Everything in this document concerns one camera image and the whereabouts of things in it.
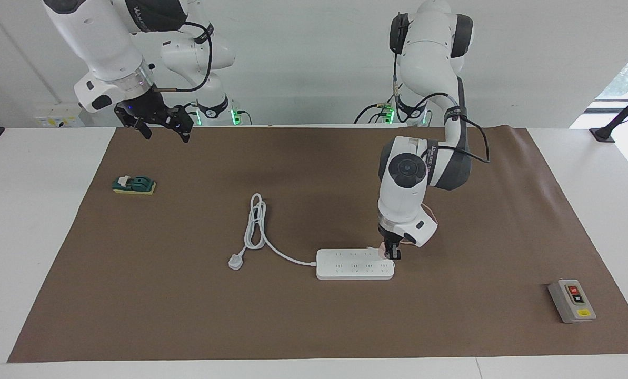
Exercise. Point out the black stand with slanted pole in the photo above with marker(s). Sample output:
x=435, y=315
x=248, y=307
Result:
x=603, y=134

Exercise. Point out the white power strip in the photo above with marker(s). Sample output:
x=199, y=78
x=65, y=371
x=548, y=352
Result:
x=350, y=266

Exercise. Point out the grey on-off switch box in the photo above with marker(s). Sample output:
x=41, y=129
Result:
x=569, y=302

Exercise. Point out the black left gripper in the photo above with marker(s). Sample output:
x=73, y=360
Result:
x=388, y=231

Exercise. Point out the pink charger adapter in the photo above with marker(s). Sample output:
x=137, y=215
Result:
x=381, y=251

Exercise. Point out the white wall outlet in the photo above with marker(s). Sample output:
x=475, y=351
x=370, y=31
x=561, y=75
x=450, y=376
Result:
x=56, y=121

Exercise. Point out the brown table mat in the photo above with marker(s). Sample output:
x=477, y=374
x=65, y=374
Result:
x=314, y=326

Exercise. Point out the green knife switch yellow base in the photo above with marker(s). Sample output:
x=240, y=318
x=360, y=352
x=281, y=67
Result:
x=135, y=185

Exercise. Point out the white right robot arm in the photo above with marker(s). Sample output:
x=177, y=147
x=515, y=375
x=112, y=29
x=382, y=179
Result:
x=103, y=47

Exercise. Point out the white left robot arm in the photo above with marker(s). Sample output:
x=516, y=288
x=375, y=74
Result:
x=424, y=52

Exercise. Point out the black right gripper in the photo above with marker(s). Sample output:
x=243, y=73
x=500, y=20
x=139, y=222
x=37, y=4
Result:
x=142, y=105

